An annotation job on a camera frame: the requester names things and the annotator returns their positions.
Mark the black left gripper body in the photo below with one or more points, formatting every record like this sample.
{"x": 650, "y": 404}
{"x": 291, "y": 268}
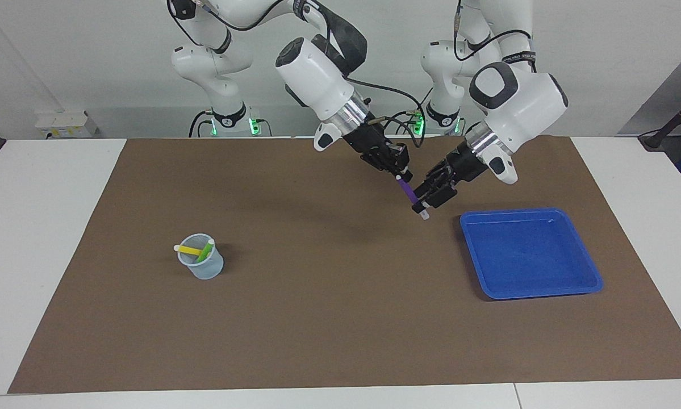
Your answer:
{"x": 459, "y": 167}

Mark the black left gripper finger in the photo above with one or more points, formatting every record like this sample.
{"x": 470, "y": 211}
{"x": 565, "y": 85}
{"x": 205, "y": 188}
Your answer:
{"x": 445, "y": 197}
{"x": 421, "y": 203}

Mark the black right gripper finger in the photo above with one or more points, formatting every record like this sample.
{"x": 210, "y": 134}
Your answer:
{"x": 406, "y": 175}
{"x": 397, "y": 169}

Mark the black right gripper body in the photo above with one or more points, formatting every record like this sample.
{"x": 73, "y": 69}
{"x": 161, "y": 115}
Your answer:
{"x": 374, "y": 145}

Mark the purple pen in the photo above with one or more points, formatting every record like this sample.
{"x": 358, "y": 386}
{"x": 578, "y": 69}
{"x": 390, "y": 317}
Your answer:
{"x": 407, "y": 190}

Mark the green pen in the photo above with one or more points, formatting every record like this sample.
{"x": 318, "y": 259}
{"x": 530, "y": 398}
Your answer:
{"x": 205, "y": 251}

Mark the yellow pen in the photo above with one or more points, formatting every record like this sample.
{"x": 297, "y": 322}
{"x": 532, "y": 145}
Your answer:
{"x": 188, "y": 250}

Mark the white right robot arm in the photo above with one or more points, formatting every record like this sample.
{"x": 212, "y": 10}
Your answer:
{"x": 312, "y": 74}

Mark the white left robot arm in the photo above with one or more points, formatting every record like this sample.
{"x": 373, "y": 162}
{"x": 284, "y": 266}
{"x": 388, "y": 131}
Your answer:
{"x": 516, "y": 96}

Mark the blue plastic tray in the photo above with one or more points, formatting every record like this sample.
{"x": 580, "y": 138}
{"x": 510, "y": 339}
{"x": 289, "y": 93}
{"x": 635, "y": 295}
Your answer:
{"x": 527, "y": 255}

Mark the brown table mat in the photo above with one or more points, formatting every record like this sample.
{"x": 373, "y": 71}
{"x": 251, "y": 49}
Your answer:
{"x": 260, "y": 312}

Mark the clear plastic cup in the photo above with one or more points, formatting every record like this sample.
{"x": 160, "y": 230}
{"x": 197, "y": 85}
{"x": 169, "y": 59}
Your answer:
{"x": 207, "y": 270}

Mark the white power strip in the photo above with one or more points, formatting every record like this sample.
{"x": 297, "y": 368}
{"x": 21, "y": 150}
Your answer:
{"x": 62, "y": 124}

